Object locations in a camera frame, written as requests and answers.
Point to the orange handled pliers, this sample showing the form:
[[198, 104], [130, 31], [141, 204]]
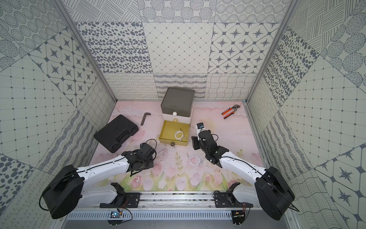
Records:
[[230, 111]]

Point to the slotted cable duct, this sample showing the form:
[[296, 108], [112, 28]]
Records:
[[150, 215]]

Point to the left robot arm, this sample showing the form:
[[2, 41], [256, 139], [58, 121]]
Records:
[[74, 188]]

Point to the black plastic tool case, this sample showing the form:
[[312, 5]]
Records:
[[116, 132]]

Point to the aluminium mounting rail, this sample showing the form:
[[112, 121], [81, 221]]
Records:
[[177, 199]]

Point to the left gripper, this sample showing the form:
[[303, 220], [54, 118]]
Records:
[[147, 148]]

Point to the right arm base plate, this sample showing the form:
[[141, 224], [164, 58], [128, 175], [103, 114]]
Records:
[[227, 199]]

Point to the white drawer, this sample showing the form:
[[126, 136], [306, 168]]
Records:
[[177, 118]]

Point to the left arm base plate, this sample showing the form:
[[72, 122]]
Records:
[[123, 199]]

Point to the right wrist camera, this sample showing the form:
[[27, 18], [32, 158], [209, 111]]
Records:
[[200, 128]]

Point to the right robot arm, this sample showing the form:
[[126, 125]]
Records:
[[268, 189]]

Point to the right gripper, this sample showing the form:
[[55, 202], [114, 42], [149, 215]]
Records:
[[195, 142]]

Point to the yellow bottom drawer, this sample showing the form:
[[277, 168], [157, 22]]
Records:
[[167, 133]]

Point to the dark hex key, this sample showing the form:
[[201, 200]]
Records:
[[144, 118]]

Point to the drawer cabinet frame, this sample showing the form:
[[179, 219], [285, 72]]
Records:
[[179, 98]]

